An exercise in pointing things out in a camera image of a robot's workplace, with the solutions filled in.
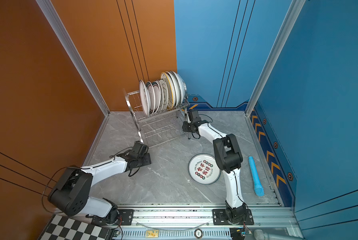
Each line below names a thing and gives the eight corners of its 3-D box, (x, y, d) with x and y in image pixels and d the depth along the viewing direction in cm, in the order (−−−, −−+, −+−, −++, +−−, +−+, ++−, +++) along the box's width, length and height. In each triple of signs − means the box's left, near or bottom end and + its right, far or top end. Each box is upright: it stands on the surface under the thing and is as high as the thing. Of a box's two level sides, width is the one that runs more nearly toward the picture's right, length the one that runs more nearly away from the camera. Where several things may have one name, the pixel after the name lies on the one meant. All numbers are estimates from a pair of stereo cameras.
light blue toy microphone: (255, 196, 81) (257, 194, 79) (244, 158, 96) (246, 156, 93) (262, 196, 81) (265, 194, 79) (250, 158, 96) (252, 156, 93)
